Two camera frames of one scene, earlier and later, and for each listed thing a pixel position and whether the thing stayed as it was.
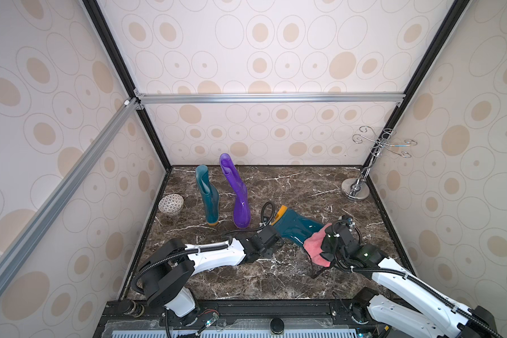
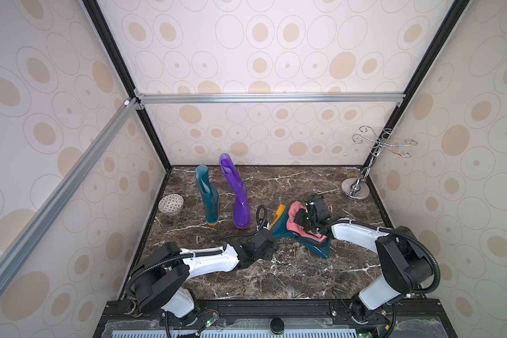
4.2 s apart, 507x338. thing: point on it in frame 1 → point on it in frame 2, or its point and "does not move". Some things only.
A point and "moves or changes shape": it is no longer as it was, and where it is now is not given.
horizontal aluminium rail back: (269, 98) does not move
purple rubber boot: (241, 204) does not move
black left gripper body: (267, 253) does not move
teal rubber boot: (210, 193) does not move
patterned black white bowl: (170, 203) does not move
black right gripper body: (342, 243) → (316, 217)
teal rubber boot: (290, 224) moves or changes shape
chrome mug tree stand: (358, 188) does not move
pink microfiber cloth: (313, 246) → (291, 226)
